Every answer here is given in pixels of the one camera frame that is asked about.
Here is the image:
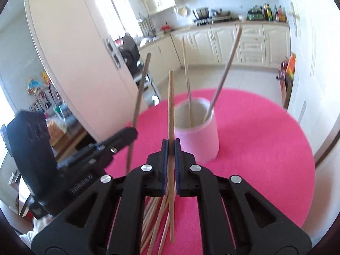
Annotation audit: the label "wooden side table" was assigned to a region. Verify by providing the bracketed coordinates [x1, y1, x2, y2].
[50, 126, 89, 163]

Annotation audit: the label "yellow oil bottle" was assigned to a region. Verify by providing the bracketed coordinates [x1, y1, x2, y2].
[264, 3, 274, 21]

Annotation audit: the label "black kitchen appliance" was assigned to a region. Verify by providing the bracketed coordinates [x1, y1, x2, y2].
[115, 33, 141, 76]

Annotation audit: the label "bag of bread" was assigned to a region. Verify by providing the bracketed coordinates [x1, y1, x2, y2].
[47, 122, 68, 144]

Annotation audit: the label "grey-brown wooden chopstick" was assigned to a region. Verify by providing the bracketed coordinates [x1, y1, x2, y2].
[125, 52, 152, 175]

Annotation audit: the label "dish drying rack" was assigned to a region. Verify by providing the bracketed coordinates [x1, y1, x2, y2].
[137, 13, 156, 37]

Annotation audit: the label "green box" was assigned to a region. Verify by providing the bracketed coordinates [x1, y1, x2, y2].
[247, 9, 265, 21]

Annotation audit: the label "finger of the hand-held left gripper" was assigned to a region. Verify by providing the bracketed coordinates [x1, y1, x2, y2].
[92, 127, 139, 156]
[57, 146, 115, 174]

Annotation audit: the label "white door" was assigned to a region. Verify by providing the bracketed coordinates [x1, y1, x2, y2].
[286, 0, 340, 165]

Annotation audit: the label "metal storage rack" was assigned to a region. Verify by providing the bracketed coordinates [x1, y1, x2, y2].
[134, 68, 162, 107]

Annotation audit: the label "cream refrigerator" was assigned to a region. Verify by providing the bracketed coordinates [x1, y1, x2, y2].
[24, 0, 149, 142]

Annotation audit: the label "pink cylindrical cup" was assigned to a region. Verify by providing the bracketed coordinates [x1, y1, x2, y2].
[174, 97, 220, 164]

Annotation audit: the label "gas stove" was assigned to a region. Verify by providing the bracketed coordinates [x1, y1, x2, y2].
[193, 17, 239, 26]

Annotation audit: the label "kitchen window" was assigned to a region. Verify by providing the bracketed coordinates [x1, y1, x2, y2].
[93, 0, 139, 41]

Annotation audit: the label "orange snack packet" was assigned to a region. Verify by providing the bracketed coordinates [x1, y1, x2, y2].
[285, 53, 297, 77]

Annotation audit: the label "cream lower kitchen cabinets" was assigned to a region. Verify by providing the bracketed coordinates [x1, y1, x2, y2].
[139, 22, 292, 69]

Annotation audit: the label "pile of wooden chopsticks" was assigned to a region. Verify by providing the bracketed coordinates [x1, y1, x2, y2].
[108, 195, 172, 255]

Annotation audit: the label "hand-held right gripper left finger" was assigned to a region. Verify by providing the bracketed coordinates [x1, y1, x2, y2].
[31, 139, 169, 255]

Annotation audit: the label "colourful toys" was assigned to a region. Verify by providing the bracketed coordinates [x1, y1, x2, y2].
[26, 70, 65, 112]

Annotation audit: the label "door handle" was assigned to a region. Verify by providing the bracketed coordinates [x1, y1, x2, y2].
[289, 2, 300, 37]

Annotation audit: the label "light wooden chopstick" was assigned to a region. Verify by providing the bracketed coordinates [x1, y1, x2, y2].
[204, 25, 243, 123]
[167, 70, 176, 244]

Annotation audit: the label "pink round tablecloth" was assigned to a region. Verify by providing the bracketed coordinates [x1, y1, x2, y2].
[105, 88, 316, 255]

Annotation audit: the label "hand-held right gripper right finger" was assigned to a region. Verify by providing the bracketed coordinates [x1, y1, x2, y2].
[174, 138, 313, 255]

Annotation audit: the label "steel cooking pot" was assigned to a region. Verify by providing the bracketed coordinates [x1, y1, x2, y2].
[195, 7, 211, 20]

